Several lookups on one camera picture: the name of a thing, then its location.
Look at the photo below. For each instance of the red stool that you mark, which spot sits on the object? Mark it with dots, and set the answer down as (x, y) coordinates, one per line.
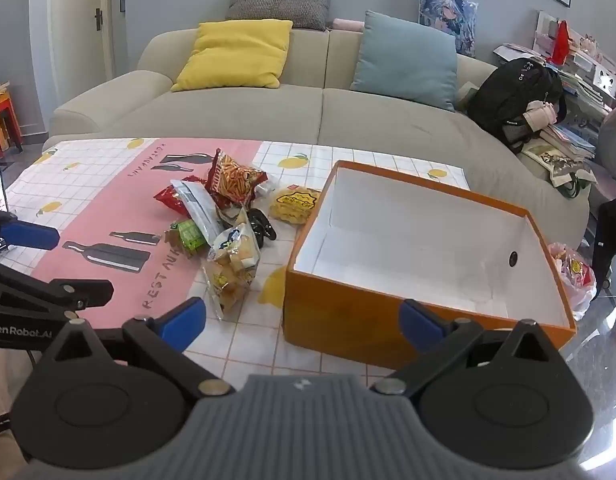
(2, 120)

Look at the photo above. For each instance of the pink roll cushion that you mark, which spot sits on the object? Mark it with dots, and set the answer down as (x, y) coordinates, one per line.
(348, 25)

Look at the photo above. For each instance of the white cat-face box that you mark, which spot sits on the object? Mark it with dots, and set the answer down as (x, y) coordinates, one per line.
(604, 81)

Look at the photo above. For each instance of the black snack packet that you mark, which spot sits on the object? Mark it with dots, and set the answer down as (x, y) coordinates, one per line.
(260, 225)

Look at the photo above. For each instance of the green snack packet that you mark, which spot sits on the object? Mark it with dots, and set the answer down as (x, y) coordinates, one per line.
(190, 236)

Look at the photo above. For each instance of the white desk shelf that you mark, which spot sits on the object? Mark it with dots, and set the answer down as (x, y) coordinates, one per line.
(585, 55)

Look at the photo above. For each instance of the printed tote bag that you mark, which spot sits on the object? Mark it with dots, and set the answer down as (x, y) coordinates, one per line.
(553, 165)

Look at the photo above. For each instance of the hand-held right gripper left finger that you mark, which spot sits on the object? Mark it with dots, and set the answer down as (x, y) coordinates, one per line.
(185, 317)

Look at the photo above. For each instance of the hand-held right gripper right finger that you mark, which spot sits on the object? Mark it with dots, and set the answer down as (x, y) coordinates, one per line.
(418, 320)

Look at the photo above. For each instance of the black backpack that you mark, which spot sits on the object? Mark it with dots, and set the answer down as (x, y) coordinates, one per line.
(513, 90)

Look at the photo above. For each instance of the yellow cushion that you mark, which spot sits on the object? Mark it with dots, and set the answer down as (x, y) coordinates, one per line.
(232, 55)

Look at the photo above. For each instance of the red fries-print snack packet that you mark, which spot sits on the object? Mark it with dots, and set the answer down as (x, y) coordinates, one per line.
(232, 175)

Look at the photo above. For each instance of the orange cardboard box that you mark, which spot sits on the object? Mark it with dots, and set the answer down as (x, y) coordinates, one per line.
(338, 310)

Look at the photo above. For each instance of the pile of papers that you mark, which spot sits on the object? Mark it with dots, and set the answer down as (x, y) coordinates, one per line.
(515, 52)

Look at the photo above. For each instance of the printed figure cushion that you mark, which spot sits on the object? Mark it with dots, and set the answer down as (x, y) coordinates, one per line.
(445, 12)

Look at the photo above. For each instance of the beige sofa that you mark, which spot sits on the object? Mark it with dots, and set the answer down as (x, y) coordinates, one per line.
(288, 115)

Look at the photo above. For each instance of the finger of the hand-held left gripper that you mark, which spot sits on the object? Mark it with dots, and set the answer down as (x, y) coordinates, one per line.
(30, 236)
(87, 292)

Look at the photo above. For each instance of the pink and white printed tablecloth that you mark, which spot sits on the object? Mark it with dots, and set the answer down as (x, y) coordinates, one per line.
(112, 195)

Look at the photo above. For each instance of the beige pouch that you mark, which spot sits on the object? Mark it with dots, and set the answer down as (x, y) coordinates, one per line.
(538, 117)

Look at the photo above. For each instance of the light blue cushion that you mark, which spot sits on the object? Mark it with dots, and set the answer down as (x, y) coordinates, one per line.
(403, 60)

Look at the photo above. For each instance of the silver snack packet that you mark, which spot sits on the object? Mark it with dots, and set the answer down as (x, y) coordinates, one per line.
(197, 210)

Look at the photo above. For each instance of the pink trash bag bin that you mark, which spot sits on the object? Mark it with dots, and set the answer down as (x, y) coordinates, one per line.
(575, 275)

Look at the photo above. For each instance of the grey desk chair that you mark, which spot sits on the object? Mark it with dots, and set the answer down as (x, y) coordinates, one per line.
(615, 145)

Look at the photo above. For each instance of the yellow puffed snack packet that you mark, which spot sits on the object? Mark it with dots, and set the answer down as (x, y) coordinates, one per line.
(293, 205)

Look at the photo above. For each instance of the person's light clothing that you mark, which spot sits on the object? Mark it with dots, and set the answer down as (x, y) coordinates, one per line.
(7, 375)

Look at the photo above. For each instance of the stack of books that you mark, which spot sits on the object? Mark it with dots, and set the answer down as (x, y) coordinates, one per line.
(570, 142)

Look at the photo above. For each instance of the red bag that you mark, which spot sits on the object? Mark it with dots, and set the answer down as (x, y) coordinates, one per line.
(562, 42)

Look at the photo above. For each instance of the clear bag of small cakes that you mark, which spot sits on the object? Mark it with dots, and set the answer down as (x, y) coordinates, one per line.
(232, 265)

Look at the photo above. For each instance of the grey checked cushion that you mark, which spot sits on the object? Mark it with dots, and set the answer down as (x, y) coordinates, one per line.
(278, 7)

